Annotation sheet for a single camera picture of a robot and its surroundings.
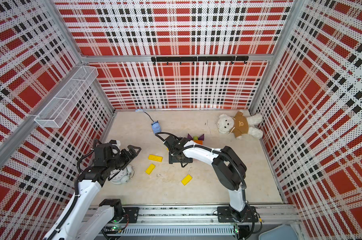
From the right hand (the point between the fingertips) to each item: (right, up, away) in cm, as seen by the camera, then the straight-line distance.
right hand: (181, 159), depth 88 cm
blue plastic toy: (-18, +19, +13) cm, 30 cm away
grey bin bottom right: (+49, -29, -20) cm, 60 cm away
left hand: (-23, +6, -9) cm, 25 cm away
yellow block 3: (+3, -11, -3) cm, 12 cm away
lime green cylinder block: (+9, +12, +13) cm, 20 cm away
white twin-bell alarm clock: (-33, -8, -6) cm, 34 cm away
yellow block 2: (-19, -6, +1) cm, 20 cm away
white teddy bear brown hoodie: (+39, +21, +13) cm, 46 cm away
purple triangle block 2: (+13, +12, +13) cm, 22 cm away
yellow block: (-17, 0, +5) cm, 18 cm away
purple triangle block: (+5, +12, +15) cm, 20 cm away
